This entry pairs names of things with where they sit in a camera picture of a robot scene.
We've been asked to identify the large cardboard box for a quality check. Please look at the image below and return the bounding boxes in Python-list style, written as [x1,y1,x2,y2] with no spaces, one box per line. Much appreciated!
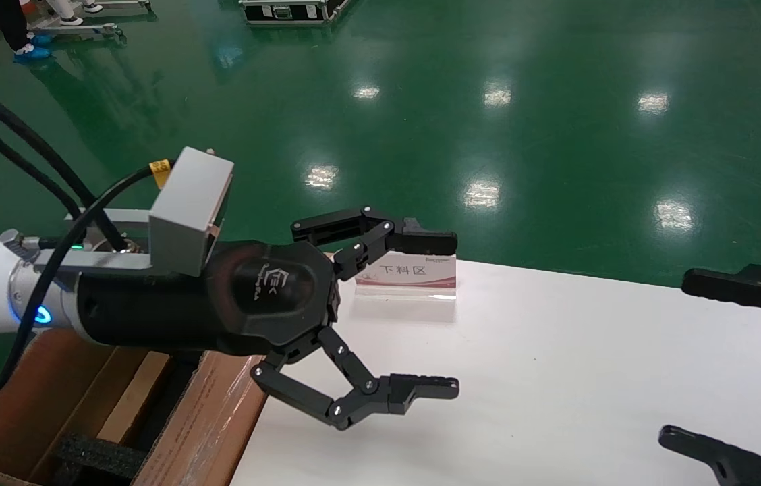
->
[0,327,271,486]

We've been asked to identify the black textured foam insert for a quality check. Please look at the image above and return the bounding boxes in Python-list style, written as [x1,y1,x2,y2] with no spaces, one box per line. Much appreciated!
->
[50,432,149,486]

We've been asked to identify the black aluminium flight case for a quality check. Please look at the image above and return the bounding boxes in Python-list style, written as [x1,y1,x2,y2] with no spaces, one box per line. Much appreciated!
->
[240,0,354,26]

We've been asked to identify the grey metal camera bracket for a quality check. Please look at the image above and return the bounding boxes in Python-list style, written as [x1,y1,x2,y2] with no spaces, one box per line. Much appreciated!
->
[0,209,152,275]

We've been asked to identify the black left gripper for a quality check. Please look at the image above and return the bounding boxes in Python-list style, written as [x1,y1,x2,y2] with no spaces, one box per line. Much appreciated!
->
[76,205,460,431]

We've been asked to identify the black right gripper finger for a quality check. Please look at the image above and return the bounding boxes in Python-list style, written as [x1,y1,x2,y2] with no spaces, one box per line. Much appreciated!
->
[681,263,761,338]
[657,425,761,486]

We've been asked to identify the thin black yellow-tagged cable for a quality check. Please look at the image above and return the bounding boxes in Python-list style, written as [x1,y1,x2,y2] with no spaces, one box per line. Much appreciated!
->
[0,159,173,403]

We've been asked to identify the person with blue shoe covers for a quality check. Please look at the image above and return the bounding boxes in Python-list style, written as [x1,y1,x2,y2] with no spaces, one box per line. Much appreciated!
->
[0,0,55,65]

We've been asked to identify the acrylic sign with red print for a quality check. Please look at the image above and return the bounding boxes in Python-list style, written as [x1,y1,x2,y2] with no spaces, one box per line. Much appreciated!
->
[352,251,457,302]

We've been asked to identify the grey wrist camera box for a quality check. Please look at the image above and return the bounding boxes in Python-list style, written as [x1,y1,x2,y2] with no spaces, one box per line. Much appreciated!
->
[148,147,234,278]

